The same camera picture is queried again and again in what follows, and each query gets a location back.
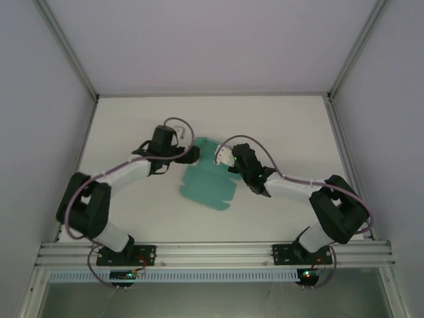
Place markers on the teal paper box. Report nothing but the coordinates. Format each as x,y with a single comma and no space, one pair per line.
205,185

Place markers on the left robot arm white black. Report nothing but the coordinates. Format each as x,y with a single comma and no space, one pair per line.
129,175

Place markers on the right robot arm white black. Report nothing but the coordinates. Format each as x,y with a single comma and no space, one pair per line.
291,189

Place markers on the right circuit board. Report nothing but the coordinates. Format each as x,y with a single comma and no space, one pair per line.
308,274

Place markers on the circuit board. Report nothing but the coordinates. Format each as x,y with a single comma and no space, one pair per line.
122,275
308,274

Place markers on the left circuit board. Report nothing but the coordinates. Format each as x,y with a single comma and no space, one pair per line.
122,275

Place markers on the aluminium table side rail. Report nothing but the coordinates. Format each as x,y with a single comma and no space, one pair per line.
86,132
339,132

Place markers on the aluminium mounting rail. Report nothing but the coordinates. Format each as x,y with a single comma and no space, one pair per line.
212,253

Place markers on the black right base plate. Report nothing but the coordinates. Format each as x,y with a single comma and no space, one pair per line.
281,253

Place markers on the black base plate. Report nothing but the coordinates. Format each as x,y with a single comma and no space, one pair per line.
281,253
149,255

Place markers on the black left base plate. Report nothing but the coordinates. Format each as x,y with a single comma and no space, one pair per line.
149,255

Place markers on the aluminium frame post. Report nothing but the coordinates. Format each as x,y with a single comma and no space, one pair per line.
67,43
358,43

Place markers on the aluminium frame leg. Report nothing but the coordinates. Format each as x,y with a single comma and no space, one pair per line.
31,295
394,295

